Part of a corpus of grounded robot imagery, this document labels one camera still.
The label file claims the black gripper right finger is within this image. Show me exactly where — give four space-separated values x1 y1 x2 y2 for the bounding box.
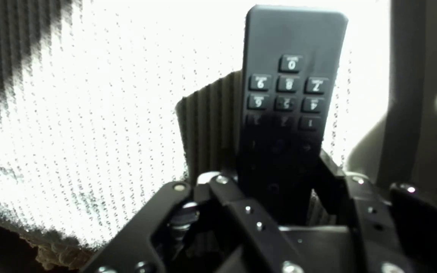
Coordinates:
310 148 437 273

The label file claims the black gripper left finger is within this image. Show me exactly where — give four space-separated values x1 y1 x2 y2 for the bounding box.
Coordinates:
83 171 292 273

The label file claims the black remote controller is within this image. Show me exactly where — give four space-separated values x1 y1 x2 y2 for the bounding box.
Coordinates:
236 4 351 224

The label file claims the grey white striped pillow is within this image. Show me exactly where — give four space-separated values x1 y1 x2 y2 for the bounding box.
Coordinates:
0 0 437 250

